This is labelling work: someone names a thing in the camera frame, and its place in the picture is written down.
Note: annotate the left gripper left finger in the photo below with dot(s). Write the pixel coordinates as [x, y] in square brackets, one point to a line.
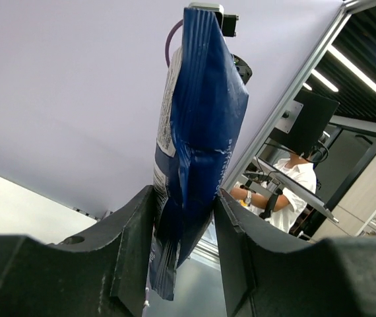
[100, 271]

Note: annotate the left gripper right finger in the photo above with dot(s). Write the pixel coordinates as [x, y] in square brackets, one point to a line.
[266, 272]

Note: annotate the blue Burts chilli bag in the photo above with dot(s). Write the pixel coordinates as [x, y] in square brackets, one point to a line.
[203, 108]

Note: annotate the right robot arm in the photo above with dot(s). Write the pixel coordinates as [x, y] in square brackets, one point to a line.
[245, 72]

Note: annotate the person in white shirt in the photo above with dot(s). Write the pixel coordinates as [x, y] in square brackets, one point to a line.
[289, 206]

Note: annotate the black monitor on mount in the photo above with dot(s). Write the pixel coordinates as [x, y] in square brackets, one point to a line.
[304, 121]

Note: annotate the right aluminium frame post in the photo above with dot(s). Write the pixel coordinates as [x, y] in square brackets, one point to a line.
[284, 98]

